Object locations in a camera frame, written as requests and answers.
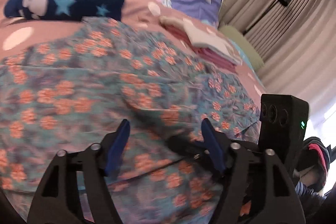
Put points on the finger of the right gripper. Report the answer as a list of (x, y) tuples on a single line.
[(186, 148)]

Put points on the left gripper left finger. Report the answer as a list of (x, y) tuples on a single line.
[(57, 198)]

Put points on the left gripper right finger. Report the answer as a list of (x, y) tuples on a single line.
[(256, 186)]

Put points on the floral teal shirt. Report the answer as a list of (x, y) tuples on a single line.
[(118, 108)]

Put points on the dark clothes pile pink trim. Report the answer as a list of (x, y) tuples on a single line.
[(312, 167)]

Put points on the green pillow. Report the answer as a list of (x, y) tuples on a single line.
[(245, 48)]

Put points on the folded pink cloth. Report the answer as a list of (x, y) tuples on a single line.
[(205, 53)]

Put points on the beige curtain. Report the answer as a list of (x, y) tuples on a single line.
[(296, 40)]

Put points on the pink polka dot blanket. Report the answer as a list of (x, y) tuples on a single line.
[(52, 29)]

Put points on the navy star fleece garment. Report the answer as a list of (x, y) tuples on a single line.
[(73, 10)]

